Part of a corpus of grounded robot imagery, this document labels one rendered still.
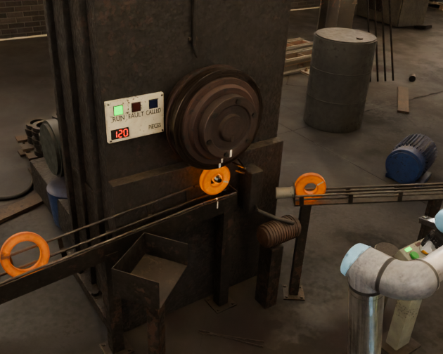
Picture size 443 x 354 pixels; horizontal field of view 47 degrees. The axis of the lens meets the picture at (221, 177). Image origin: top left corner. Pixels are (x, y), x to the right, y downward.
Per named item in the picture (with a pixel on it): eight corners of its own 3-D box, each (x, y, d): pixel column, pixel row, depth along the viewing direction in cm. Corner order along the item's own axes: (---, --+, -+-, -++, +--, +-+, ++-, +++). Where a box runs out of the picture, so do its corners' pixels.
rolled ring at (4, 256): (22, 288, 204) (21, 286, 206) (59, 255, 210) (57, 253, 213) (-10, 256, 196) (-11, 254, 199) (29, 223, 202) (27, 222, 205)
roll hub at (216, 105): (252, 88, 221) (249, 145, 235) (197, 100, 207) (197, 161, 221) (260, 91, 217) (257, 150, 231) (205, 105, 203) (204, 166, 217)
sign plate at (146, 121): (107, 142, 213) (103, 101, 205) (162, 129, 227) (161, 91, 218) (109, 144, 212) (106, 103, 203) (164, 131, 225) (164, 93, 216)
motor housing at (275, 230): (248, 299, 287) (255, 220, 261) (278, 285, 298) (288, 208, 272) (262, 313, 278) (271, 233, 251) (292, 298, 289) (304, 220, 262)
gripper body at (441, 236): (437, 252, 214) (453, 235, 205) (422, 237, 218) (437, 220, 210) (448, 246, 218) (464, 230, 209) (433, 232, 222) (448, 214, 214)
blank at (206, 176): (194, 189, 239) (198, 193, 236) (206, 160, 235) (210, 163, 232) (219, 193, 249) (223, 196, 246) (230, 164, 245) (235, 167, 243)
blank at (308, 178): (304, 203, 265) (305, 206, 262) (288, 182, 259) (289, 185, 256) (330, 188, 261) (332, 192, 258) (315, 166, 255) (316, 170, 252)
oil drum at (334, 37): (290, 116, 524) (300, 29, 481) (332, 107, 554) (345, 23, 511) (331, 138, 482) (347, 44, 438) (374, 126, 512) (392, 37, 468)
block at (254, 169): (236, 205, 268) (239, 165, 256) (248, 201, 272) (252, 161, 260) (248, 215, 260) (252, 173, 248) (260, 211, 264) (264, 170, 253)
